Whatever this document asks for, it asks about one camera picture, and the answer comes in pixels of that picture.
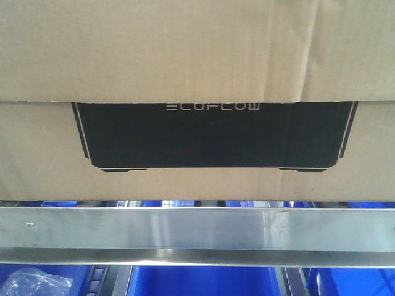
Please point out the brown EcoFlow cardboard box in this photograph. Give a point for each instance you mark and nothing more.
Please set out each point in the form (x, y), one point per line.
(197, 100)

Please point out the blue plastic bin middle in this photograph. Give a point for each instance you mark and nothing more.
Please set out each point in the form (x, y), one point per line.
(203, 280)

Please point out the blue plastic bin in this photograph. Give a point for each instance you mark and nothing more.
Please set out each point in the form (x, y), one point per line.
(79, 273)
(203, 280)
(350, 281)

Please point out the left roller track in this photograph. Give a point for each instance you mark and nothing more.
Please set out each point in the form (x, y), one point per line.
(110, 280)

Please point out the roller track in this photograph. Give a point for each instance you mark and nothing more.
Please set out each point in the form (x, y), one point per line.
(291, 281)
(110, 280)

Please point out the right roller track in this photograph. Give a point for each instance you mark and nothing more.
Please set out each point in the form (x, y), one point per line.
(291, 281)

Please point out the blue plastic bin left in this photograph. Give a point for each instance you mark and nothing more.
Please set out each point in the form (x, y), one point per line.
(79, 273)

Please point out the blue plastic bin right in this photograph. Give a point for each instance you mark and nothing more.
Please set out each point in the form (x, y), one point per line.
(350, 281)

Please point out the clear plastic bag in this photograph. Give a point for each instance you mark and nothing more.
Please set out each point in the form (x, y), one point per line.
(33, 281)

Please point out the metal shelf front rail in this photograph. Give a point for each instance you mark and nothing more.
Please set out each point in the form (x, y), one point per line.
(311, 237)

